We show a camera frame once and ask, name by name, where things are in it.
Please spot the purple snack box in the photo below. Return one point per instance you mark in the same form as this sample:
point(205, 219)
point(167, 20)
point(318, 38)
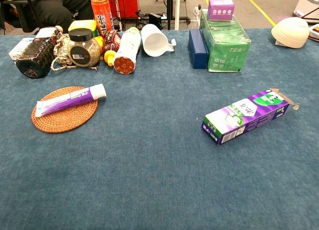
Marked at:
point(244, 118)

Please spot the purple white toothpaste tube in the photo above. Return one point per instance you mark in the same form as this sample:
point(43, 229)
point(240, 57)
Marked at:
point(74, 98)

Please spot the long dark blue box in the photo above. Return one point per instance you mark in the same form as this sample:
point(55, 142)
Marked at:
point(198, 50)

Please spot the black device box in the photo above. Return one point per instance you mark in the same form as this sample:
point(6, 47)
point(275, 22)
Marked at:
point(154, 19)

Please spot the green tea box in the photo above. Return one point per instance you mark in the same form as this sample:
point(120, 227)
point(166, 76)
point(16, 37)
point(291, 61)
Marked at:
point(226, 48)

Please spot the yellow lid container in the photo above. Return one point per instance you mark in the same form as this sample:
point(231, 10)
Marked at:
point(82, 24)

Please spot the small purple box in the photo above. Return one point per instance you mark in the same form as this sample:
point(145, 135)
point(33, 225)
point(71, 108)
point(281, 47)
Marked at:
point(220, 9)

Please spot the blue table mat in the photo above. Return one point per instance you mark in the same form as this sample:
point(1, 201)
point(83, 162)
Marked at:
point(149, 165)

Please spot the white plastic mug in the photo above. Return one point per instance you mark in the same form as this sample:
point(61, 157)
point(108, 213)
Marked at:
point(154, 43)

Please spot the white label tea bottle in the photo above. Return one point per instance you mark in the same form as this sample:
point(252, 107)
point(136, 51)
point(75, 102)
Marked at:
point(127, 48)

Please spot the red bottle with yellow cap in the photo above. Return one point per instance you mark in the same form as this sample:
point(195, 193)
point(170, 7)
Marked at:
point(112, 40)

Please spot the yellow packet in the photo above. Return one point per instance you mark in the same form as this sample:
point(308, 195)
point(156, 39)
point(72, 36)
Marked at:
point(99, 42)

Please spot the glass jar with black lid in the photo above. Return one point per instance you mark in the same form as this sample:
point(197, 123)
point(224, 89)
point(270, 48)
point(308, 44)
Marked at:
point(83, 53)

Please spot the round brown woven coaster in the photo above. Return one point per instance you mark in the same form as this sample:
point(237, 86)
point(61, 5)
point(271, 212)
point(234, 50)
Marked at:
point(64, 121)

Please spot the white power strip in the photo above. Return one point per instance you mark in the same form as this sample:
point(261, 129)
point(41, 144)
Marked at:
point(197, 12)

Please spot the red cabinet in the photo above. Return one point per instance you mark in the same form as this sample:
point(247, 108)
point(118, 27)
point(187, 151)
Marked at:
point(127, 3)

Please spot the red chips can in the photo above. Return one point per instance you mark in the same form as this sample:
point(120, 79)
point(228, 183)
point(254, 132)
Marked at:
point(101, 13)

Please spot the dark drink bottle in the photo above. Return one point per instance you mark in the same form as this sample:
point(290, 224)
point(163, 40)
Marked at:
point(35, 58)

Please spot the seated person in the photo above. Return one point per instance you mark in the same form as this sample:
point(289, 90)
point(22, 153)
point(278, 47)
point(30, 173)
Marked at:
point(57, 8)

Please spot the beige bowl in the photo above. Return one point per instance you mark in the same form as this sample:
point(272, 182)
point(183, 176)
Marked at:
point(290, 32)

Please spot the white blue small carton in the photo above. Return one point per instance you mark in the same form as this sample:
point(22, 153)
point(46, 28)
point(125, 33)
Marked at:
point(21, 45)

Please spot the black slanted tripod stand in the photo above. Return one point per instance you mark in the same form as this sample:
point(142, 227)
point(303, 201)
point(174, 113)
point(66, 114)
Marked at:
point(32, 11)

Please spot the white red snack packet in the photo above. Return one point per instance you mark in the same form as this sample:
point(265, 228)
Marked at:
point(314, 32)

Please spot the black office chair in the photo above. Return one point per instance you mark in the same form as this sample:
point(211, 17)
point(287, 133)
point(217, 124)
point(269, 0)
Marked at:
point(15, 11)

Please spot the white machine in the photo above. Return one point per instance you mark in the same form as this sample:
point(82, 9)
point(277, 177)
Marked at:
point(307, 3)

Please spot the white post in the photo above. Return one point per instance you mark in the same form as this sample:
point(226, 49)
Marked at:
point(177, 11)

